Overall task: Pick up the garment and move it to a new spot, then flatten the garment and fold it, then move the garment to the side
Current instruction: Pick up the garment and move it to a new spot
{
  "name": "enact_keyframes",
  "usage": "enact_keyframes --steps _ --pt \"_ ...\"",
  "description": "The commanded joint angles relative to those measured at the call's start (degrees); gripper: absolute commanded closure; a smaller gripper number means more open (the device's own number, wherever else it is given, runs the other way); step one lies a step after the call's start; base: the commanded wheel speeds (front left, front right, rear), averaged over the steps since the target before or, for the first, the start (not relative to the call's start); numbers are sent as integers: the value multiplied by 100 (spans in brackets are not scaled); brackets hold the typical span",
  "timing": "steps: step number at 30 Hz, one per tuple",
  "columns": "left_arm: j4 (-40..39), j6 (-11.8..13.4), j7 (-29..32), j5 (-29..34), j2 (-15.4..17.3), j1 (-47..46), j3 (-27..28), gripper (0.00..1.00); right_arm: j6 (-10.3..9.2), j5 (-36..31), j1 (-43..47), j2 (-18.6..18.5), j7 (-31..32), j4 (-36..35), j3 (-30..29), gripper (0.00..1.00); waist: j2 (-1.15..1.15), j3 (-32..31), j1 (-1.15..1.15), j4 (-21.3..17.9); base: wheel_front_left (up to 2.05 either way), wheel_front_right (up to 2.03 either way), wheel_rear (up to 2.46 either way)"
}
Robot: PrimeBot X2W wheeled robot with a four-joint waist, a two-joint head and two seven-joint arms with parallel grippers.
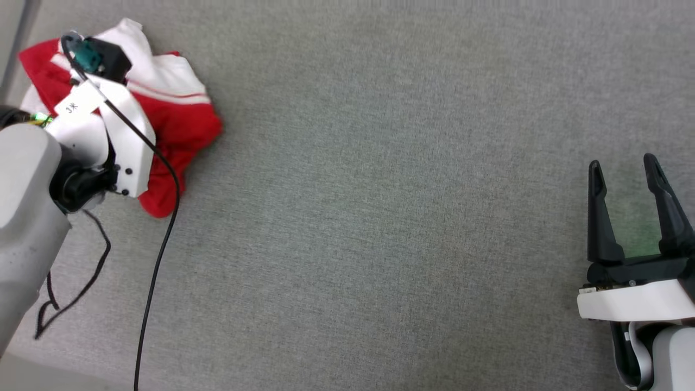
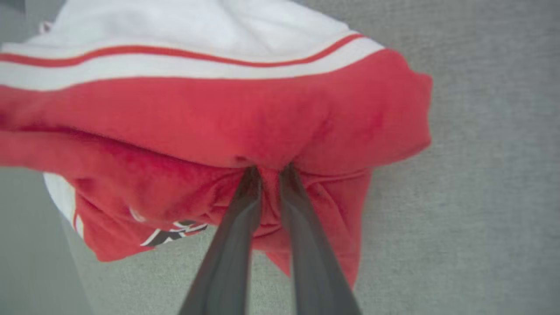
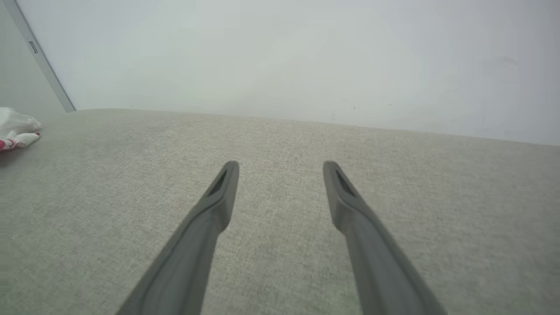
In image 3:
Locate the red and white garment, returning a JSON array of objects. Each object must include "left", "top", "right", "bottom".
[{"left": 0, "top": 107, "right": 42, "bottom": 153}]

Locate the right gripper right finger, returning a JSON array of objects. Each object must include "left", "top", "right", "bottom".
[{"left": 323, "top": 161, "right": 448, "bottom": 315}]

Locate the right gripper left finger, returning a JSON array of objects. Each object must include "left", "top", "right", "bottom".
[{"left": 116, "top": 161, "right": 240, "bottom": 315}]

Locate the grey metal wall strip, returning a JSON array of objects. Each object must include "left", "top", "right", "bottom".
[{"left": 4, "top": 0, "right": 77, "bottom": 113}]

